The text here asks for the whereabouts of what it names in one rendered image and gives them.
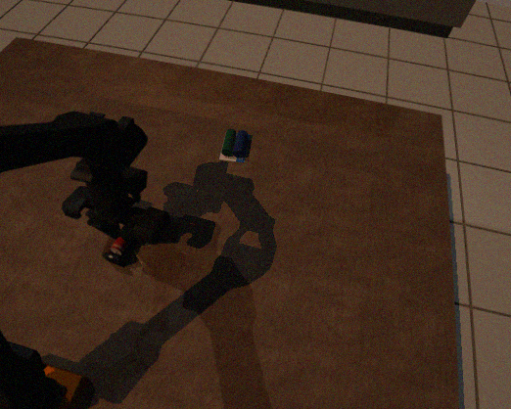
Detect red cylindrical battery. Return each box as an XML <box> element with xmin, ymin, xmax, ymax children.
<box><xmin>111</xmin><ymin>236</ymin><xmax>128</xmax><ymax>255</ymax></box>

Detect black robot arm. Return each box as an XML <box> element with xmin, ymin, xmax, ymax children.
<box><xmin>0</xmin><ymin>112</ymin><xmax>148</xmax><ymax>409</ymax></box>

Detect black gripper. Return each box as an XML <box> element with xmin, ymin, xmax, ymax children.
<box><xmin>62</xmin><ymin>180</ymin><xmax>170</xmax><ymax>246</ymax></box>

